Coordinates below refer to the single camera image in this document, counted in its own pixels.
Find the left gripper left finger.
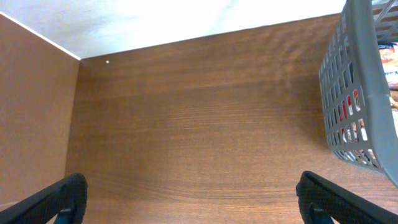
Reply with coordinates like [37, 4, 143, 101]
[1, 173, 88, 224]

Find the orange spaghetti packet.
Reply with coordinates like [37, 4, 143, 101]
[336, 89, 364, 121]

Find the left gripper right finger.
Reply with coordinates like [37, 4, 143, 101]
[296, 171, 397, 224]

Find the grey plastic shopping basket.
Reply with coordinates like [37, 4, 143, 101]
[318, 0, 397, 184]

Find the multicolour tissue multipack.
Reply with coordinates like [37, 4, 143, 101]
[378, 42, 397, 90]

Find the beige paper bag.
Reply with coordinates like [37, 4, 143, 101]
[340, 96, 398, 162]

